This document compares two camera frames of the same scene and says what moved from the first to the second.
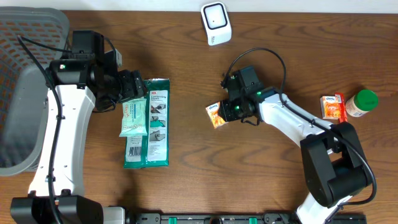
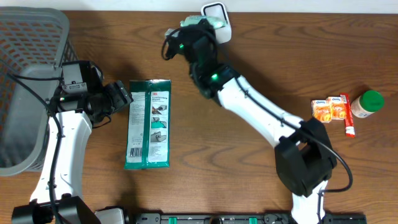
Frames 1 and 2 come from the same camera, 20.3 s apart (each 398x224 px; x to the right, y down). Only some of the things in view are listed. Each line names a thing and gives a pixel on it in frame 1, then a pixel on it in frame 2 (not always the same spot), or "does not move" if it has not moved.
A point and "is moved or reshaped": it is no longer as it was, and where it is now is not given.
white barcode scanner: (217, 23) does not move
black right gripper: (227, 114) -> (210, 32)
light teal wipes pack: (134, 117) -> (215, 23)
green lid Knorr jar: (362, 102) is moved or reshaped
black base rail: (234, 218) does not move
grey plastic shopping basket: (23, 84) does not move
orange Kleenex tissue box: (212, 111) -> (321, 110)
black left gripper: (127, 92) -> (119, 97)
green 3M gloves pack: (153, 150) does not move
